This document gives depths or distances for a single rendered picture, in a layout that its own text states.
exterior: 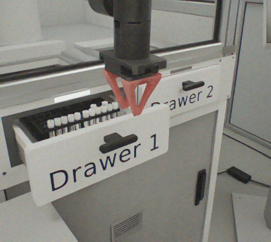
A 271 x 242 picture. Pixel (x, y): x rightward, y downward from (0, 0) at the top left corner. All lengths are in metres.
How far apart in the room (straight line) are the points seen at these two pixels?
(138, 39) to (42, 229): 0.37
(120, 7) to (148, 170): 0.56
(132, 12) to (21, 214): 0.42
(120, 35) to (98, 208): 0.53
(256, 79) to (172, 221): 1.48
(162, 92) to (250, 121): 1.75
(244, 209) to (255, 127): 0.86
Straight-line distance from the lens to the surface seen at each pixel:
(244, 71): 2.40
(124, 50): 0.45
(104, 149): 0.50
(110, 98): 0.74
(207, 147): 1.06
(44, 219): 0.61
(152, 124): 0.59
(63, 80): 0.62
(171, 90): 0.78
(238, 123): 2.54
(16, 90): 0.59
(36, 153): 0.49
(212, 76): 0.89
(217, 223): 1.70
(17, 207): 0.65
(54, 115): 0.65
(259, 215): 1.75
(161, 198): 1.01
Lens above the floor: 1.17
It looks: 23 degrees down
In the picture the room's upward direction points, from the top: straight up
